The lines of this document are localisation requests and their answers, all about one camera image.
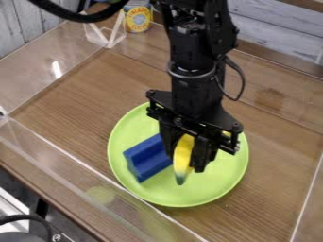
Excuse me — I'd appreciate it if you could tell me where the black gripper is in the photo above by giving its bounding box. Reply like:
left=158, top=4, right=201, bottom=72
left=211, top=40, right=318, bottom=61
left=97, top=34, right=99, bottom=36
left=147, top=62, right=243, bottom=173

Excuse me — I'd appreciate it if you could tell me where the yellow toy banana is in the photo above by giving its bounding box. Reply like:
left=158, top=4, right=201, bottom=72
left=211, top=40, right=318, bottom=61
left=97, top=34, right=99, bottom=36
left=173, top=130, right=234, bottom=186

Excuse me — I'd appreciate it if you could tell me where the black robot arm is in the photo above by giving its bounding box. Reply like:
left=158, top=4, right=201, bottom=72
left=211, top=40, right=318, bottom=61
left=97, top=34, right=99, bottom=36
left=147, top=0, right=243, bottom=173

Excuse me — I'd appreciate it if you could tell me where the green round plate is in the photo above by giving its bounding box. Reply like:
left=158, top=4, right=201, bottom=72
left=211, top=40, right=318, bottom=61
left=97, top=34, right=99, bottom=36
left=107, top=104, right=250, bottom=207

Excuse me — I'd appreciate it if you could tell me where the blue foam block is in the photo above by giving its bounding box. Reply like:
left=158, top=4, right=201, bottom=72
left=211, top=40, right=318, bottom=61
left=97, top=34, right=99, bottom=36
left=123, top=134, right=174, bottom=182

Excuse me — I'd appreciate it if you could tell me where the yellow labelled can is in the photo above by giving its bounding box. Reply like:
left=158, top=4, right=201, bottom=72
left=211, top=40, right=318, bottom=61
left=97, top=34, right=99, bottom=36
left=123, top=0, right=153, bottom=33

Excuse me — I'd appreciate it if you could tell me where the clear acrylic enclosure wall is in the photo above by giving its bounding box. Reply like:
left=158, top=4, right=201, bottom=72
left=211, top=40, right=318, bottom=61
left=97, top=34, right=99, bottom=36
left=0, top=9, right=323, bottom=242

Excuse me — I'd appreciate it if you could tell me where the black cable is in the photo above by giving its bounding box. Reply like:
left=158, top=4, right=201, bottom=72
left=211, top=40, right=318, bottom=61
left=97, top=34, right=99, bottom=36
left=0, top=214, right=54, bottom=242

